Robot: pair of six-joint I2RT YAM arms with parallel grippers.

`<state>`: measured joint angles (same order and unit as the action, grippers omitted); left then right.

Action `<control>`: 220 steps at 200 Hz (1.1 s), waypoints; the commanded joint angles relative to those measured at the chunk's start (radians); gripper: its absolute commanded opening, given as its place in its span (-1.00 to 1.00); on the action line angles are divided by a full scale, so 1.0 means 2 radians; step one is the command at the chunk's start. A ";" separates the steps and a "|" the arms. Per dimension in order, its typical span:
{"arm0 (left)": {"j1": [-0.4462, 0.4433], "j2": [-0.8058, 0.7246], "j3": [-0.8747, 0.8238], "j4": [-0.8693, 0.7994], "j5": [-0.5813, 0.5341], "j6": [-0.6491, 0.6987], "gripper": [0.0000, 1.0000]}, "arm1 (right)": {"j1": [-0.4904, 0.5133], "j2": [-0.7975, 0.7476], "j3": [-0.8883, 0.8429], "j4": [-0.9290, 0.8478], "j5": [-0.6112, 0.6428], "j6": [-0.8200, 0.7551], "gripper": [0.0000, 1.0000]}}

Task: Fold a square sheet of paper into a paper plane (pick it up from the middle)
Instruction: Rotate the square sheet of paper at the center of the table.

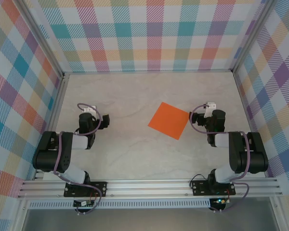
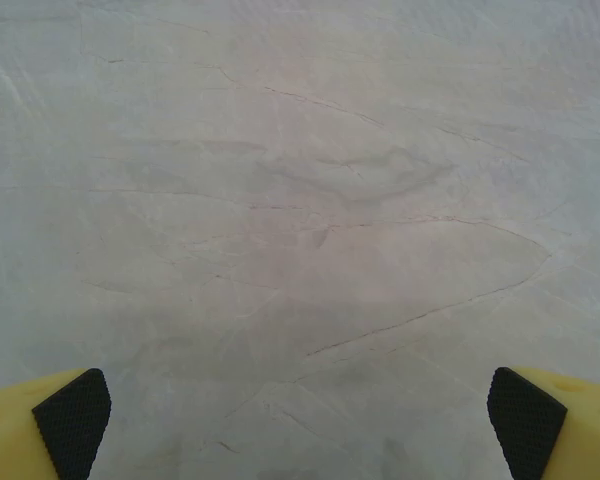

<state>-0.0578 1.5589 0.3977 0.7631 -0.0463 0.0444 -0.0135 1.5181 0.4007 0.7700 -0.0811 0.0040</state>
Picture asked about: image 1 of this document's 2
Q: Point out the aluminium frame post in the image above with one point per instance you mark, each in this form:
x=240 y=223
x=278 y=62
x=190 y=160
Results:
x=253 y=36
x=43 y=36

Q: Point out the aluminium side rail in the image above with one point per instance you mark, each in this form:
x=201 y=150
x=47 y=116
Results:
x=56 y=108

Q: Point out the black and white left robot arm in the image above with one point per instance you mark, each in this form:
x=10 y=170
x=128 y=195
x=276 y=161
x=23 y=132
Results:
x=50 y=154

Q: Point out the small circuit board with led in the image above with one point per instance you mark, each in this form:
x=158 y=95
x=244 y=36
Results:
x=219 y=201

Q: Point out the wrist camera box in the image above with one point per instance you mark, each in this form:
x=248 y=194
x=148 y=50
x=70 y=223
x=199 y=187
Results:
x=90 y=108
x=212 y=106

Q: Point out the grey metal panel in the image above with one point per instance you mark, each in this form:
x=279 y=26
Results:
x=147 y=220

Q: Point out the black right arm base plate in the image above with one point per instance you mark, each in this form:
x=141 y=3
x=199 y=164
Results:
x=200 y=188

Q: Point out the orange paper sheet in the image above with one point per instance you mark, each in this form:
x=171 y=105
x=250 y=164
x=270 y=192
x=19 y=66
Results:
x=169 y=121

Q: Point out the aluminium back rail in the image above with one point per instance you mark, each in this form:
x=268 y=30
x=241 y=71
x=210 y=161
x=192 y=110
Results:
x=147 y=71

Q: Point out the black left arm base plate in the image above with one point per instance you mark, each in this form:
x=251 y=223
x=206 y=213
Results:
x=101 y=188

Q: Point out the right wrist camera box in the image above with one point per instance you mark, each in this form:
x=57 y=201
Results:
x=212 y=106

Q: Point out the aluminium mounting rail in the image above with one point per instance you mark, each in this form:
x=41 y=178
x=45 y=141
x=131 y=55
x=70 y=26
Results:
x=147 y=188

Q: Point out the aluminium frame leg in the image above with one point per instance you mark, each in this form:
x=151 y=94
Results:
x=279 y=216
x=20 y=219

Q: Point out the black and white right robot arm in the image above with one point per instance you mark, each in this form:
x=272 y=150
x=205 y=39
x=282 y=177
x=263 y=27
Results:
x=253 y=154

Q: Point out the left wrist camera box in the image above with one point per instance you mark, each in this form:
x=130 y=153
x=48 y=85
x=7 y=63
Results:
x=90 y=108

